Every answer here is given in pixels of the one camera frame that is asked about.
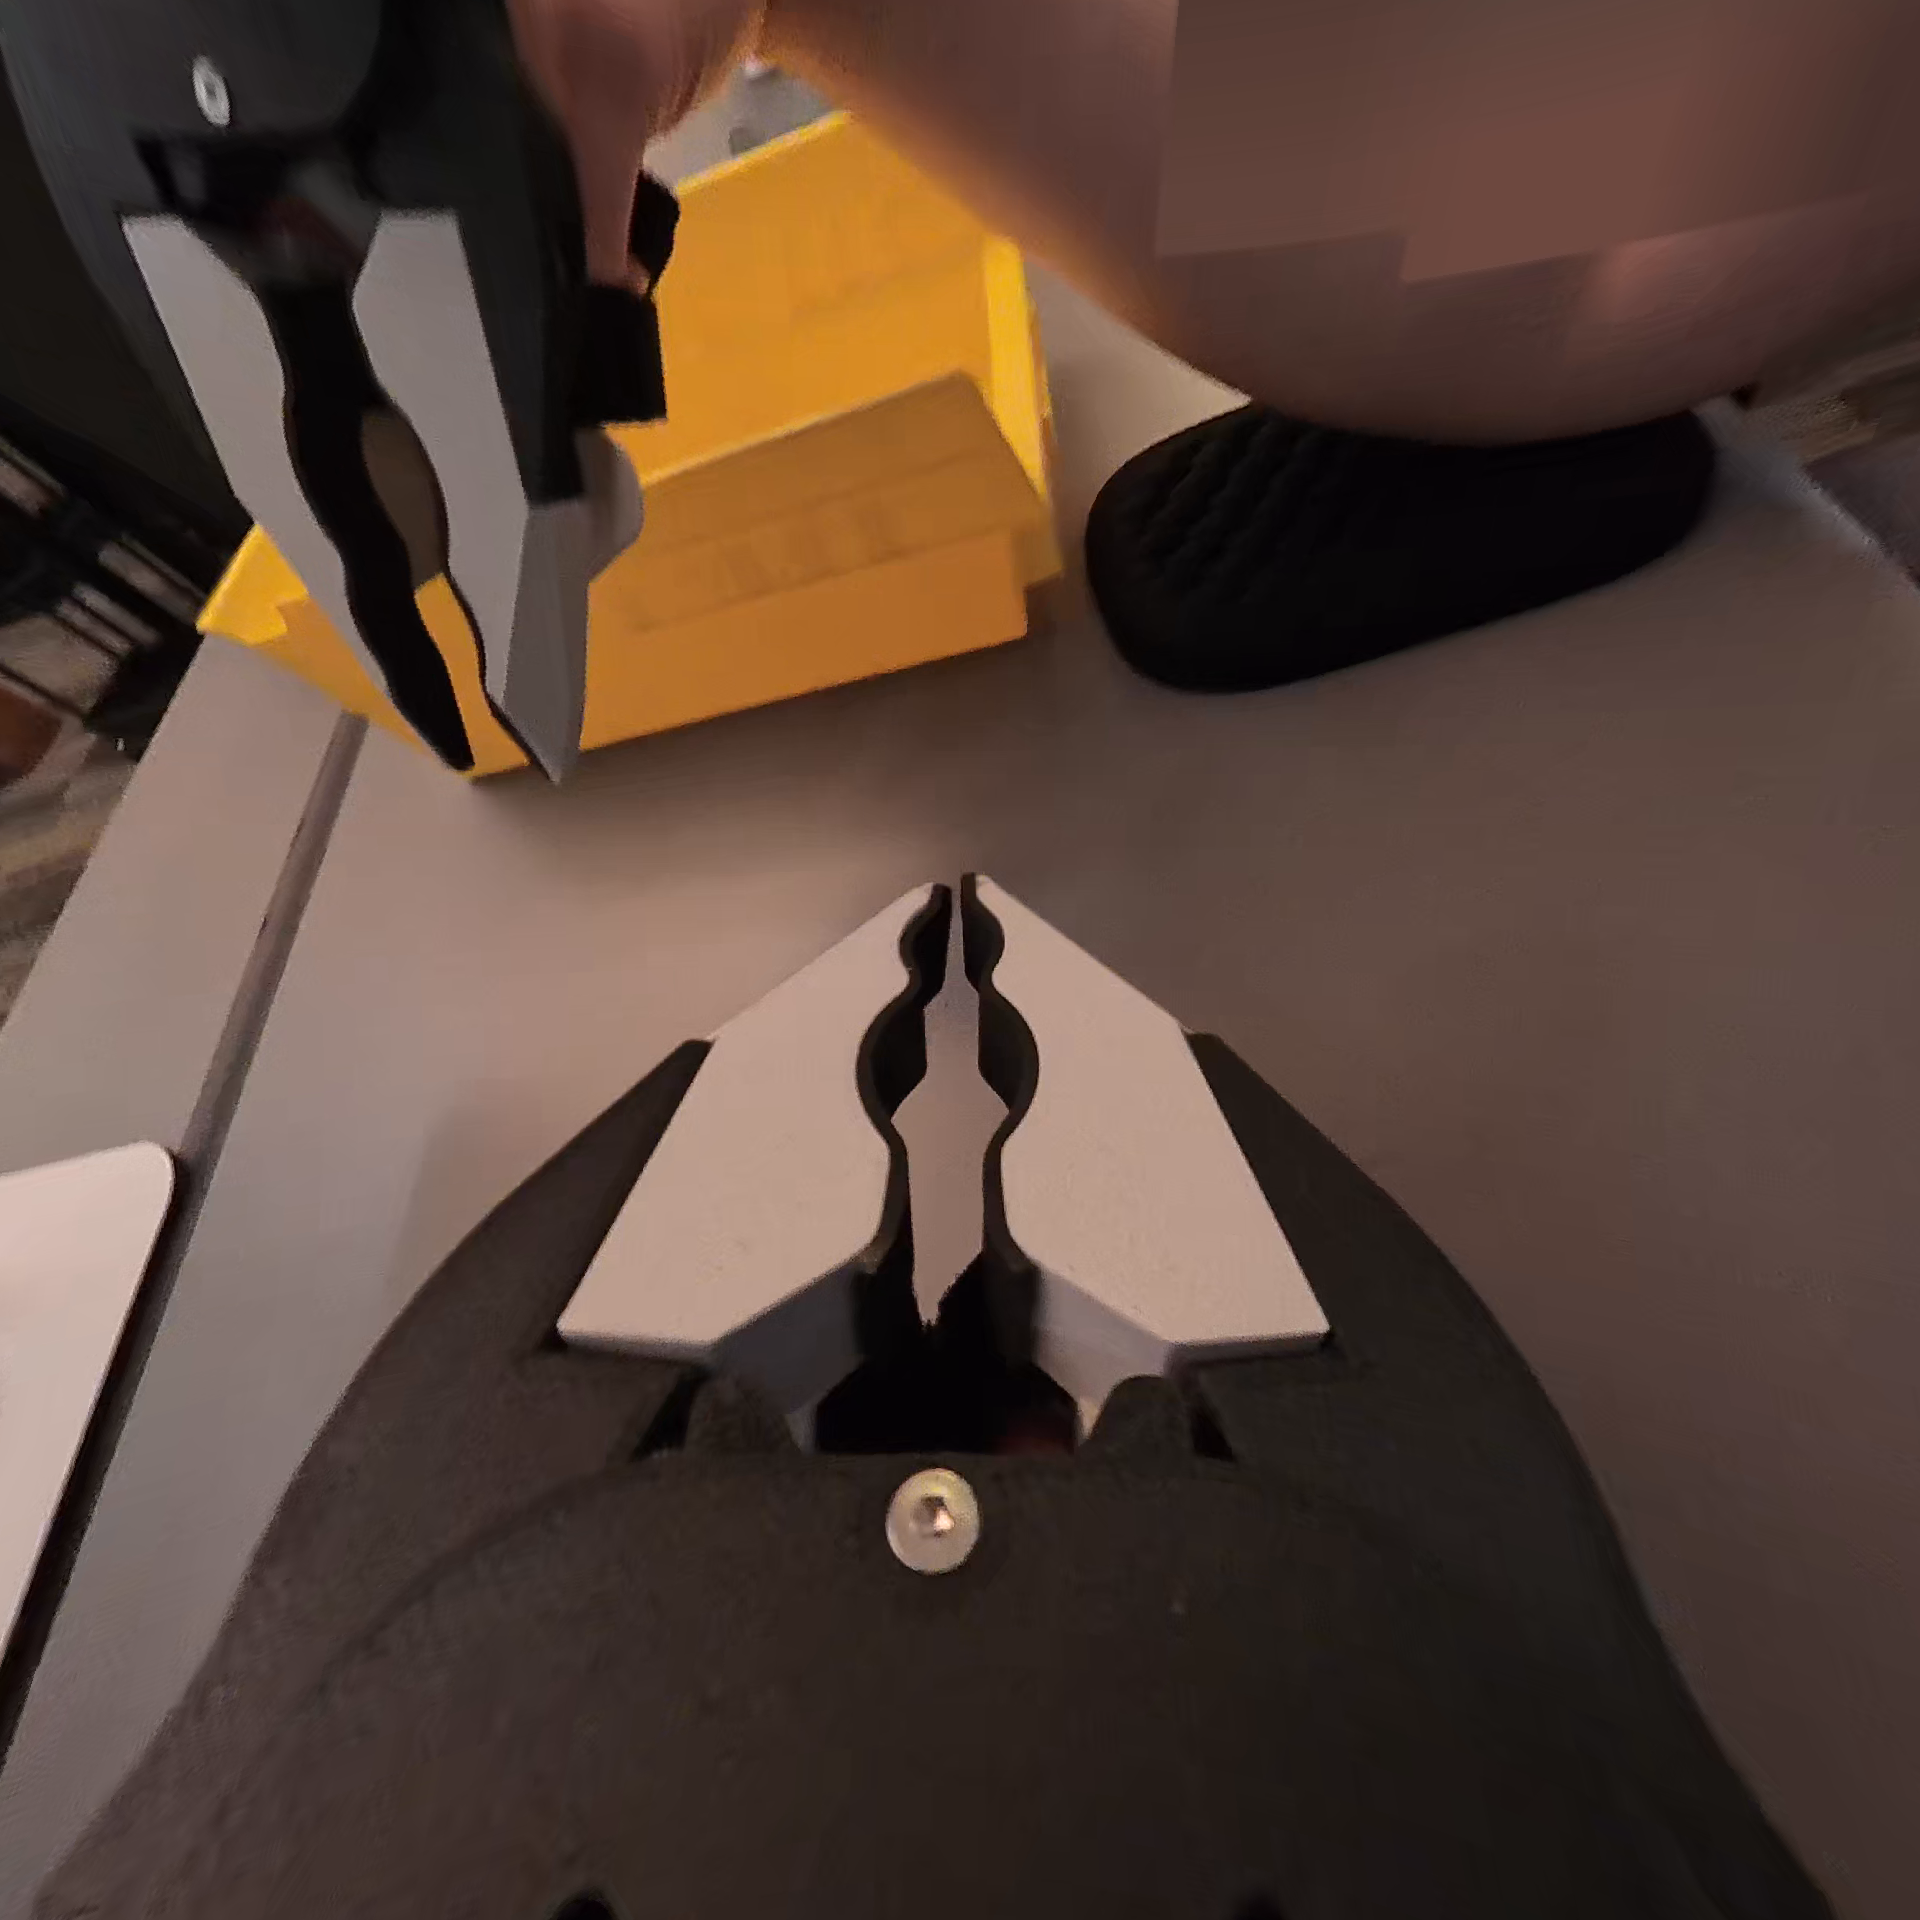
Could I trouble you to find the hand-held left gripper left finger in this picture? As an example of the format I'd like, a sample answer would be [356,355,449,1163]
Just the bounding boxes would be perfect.
[555,883,958,1402]

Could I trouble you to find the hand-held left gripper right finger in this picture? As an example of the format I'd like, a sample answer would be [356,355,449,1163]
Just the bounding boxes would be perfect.
[961,873,1334,1409]

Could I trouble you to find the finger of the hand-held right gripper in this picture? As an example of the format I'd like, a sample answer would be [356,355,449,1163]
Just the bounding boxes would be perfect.
[349,209,590,789]
[118,210,481,775]

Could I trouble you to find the yellow plastic bin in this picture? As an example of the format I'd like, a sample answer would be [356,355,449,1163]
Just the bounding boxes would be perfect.
[200,113,1066,782]

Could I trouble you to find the person's right forearm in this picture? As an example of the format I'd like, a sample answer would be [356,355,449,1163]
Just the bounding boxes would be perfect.
[744,0,1163,385]

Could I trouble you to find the person's right hand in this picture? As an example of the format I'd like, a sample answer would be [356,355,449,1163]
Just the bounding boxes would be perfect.
[508,0,771,287]

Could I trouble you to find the black wrist rest pad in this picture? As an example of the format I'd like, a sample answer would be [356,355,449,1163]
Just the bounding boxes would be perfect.
[1083,403,1716,695]

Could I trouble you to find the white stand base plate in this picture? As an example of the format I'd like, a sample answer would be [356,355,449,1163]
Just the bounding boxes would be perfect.
[0,1143,179,1653]

